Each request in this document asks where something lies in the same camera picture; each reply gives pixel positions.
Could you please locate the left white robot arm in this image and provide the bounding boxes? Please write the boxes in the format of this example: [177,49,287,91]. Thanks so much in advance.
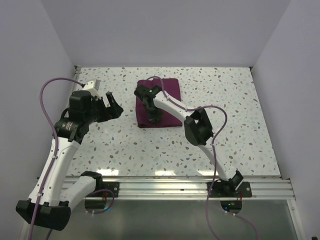
[15,90,124,231]

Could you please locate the purple cloth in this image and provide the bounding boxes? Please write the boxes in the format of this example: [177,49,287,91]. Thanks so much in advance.
[135,78,185,129]

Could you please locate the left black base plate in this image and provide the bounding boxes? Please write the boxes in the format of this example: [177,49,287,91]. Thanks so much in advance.
[95,181,120,198]

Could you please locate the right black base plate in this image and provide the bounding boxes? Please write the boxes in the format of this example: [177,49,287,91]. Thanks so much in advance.
[206,181,253,198]

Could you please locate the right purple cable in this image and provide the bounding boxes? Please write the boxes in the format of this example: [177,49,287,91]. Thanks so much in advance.
[143,76,260,240]

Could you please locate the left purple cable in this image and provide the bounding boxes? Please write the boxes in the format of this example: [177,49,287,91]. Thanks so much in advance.
[27,77,116,240]

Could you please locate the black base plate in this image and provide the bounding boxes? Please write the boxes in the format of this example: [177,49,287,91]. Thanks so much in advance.
[95,181,120,198]
[206,181,253,198]

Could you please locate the aluminium front rail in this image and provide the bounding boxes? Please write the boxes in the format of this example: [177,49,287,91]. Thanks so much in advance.
[103,176,295,201]

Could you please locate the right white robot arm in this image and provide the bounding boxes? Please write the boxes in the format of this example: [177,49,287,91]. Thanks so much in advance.
[134,85,244,198]

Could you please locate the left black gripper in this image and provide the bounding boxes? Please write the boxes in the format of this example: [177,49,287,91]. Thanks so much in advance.
[84,91,123,124]

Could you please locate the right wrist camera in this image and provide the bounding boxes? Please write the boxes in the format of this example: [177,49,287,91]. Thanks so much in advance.
[134,85,162,101]

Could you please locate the purple cable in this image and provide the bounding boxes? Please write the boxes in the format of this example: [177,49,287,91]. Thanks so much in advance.
[27,77,116,240]
[143,76,260,240]

